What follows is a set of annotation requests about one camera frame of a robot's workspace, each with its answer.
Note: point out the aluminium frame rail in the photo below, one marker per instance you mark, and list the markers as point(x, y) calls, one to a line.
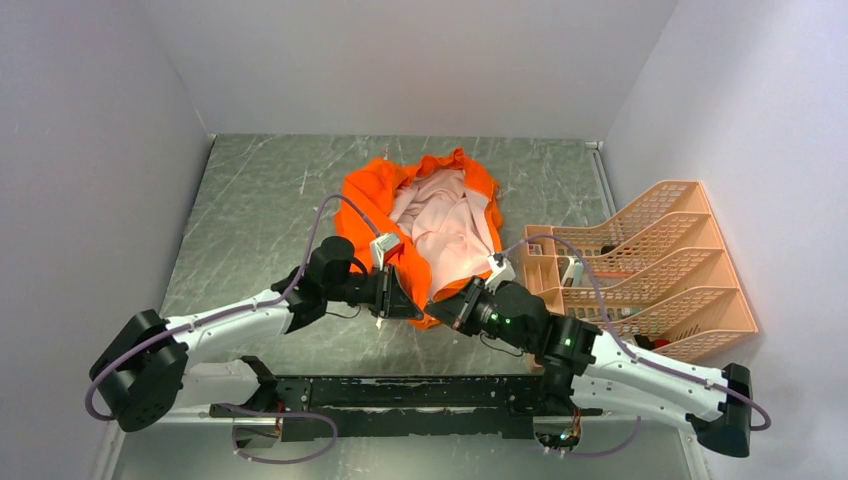
point(381, 443)

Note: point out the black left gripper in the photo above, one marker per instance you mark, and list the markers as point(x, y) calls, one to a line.
point(390, 299)

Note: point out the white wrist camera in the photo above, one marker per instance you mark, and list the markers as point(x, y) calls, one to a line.
point(501, 270)
point(383, 247)

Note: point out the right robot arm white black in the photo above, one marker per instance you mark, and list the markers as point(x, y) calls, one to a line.
point(586, 368)

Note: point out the orange jacket with pink lining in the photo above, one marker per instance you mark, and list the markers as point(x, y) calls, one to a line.
point(444, 211)

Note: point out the peach plastic file organizer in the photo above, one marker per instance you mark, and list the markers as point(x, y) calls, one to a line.
point(668, 244)

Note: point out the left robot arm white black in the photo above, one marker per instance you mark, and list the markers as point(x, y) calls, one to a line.
point(156, 364)

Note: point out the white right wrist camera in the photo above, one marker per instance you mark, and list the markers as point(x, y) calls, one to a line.
point(501, 270)

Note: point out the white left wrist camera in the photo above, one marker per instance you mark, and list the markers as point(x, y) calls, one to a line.
point(383, 247)

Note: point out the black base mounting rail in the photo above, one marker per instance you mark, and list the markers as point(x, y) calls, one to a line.
point(320, 407)

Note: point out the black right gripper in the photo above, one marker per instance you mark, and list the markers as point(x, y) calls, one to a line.
point(458, 313)

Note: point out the small items in organizer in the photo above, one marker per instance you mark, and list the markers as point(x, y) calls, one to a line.
point(561, 281)

